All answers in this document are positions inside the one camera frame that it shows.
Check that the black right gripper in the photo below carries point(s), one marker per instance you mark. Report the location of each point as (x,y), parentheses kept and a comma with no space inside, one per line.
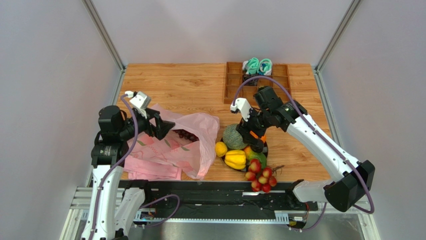
(252,132)

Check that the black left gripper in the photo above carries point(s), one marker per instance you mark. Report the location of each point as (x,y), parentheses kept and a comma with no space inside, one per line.
(162,127)

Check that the fake green orange mango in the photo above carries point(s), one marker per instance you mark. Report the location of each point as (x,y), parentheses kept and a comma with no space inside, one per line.
(250,155)

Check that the fake yellow bell pepper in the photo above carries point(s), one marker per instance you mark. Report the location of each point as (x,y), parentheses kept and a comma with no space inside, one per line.
(236,159)

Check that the fake green netted melon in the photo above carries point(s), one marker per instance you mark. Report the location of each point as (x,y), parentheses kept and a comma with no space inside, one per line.
(232,138)

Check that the pink plastic bag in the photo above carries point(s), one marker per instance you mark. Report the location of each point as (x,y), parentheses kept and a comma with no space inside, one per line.
(193,158)

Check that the fake yellow lemon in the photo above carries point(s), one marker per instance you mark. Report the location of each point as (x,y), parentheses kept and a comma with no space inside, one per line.
(221,149)

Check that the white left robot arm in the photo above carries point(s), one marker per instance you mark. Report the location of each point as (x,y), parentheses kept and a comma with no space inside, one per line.
(118,134)

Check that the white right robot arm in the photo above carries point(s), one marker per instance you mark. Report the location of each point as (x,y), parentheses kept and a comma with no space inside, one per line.
(350,179)

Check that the fake dark grapes bunch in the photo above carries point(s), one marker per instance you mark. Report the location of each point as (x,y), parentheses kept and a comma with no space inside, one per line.
(183,134)

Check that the black rimmed plate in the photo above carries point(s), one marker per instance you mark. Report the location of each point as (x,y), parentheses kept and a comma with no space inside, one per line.
(265,151)

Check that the pink folded cloth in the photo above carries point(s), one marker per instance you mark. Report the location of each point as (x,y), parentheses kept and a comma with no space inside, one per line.
(138,169)

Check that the wooden compartment tray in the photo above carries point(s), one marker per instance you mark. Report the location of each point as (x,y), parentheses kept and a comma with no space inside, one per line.
(235,76)

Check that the teal white rolled sock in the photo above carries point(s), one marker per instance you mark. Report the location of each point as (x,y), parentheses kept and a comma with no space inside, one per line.
(251,66)

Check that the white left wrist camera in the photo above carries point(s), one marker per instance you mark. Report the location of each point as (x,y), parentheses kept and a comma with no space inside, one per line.
(140,101)

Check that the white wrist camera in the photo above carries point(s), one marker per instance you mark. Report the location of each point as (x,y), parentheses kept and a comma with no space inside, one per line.
(242,106)
(140,101)

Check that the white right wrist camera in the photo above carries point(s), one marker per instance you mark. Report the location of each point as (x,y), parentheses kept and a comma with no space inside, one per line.
(242,106)

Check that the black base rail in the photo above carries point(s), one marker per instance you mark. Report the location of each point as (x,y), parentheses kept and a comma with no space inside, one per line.
(217,200)

